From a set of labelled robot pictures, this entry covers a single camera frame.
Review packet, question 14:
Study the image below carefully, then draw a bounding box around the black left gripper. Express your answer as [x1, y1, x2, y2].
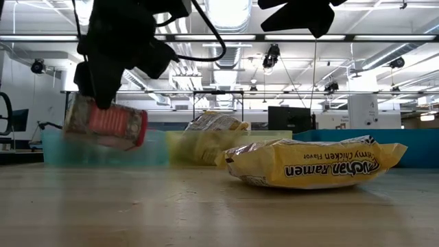
[73, 0, 191, 110]

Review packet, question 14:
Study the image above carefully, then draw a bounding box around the blue red smoked paprika tin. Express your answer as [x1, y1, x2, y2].
[63, 94, 149, 152]

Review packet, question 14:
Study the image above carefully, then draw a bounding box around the blue yellow ramen pack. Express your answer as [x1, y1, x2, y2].
[178, 111, 250, 166]

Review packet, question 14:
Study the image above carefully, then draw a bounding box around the black computer monitor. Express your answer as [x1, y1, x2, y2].
[10, 108, 30, 133]
[268, 106, 316, 130]

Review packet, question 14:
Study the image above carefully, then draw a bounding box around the green plastic bin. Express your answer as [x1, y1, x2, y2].
[40, 129, 171, 167]

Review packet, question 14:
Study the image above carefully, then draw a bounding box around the yellow plastic bin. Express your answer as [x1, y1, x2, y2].
[166, 130, 294, 168]

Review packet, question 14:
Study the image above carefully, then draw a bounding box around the yellow Maruchan ramen pack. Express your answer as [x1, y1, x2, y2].
[215, 135, 409, 190]

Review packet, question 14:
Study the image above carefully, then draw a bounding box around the blue plastic bin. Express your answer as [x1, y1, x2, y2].
[292, 128, 439, 169]

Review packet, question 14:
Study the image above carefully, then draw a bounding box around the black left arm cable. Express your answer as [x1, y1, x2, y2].
[156, 0, 227, 62]

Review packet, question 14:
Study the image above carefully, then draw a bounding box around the black background rig frame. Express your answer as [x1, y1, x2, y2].
[192, 89, 245, 130]

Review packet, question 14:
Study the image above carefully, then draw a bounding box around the black aluminium rig frame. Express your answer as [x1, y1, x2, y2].
[0, 150, 44, 165]

